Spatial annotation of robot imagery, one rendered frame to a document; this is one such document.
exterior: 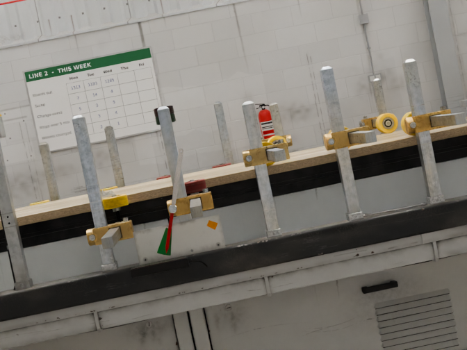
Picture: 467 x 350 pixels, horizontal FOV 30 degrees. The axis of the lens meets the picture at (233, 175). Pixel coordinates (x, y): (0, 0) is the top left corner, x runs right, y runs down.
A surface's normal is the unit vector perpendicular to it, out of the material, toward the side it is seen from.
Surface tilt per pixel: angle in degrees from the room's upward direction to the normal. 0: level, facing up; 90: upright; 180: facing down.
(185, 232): 90
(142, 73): 90
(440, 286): 90
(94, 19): 90
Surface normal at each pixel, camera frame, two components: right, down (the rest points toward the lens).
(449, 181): 0.04, 0.04
